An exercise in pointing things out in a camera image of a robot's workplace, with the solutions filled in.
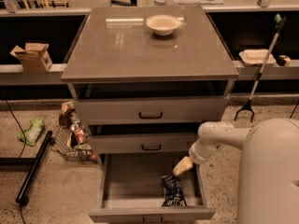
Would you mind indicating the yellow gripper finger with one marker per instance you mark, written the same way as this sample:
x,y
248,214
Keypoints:
x,y
183,165

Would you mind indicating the blue chip bag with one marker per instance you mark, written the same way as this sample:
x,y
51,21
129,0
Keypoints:
x,y
173,191

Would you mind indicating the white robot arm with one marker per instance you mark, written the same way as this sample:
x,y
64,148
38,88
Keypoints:
x,y
268,191

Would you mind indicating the grey middle drawer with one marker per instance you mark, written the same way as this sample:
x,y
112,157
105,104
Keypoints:
x,y
138,138

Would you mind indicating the grey open bottom drawer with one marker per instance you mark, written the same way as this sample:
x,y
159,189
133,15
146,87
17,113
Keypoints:
x,y
132,190

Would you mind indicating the grey top drawer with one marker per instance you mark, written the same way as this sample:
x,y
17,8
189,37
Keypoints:
x,y
150,102

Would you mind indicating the grey drawer cabinet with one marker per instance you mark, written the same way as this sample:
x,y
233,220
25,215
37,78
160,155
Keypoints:
x,y
116,46

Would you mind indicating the white takeout tray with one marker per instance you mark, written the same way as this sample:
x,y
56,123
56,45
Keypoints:
x,y
252,57

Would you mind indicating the white paper bowl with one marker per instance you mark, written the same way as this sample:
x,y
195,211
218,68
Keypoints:
x,y
163,24

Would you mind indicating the yellow black tape measure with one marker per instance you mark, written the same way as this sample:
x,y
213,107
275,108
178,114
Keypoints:
x,y
283,60

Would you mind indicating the black floor bar left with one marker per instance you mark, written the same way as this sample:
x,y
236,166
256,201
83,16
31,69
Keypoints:
x,y
22,197

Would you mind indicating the reacher grabber tool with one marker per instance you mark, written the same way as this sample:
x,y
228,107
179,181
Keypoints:
x,y
280,21

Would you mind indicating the open cardboard box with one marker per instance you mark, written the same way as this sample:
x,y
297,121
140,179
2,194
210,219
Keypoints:
x,y
34,58

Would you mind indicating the wire basket with snacks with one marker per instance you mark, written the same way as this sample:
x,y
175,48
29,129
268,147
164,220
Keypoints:
x,y
71,140

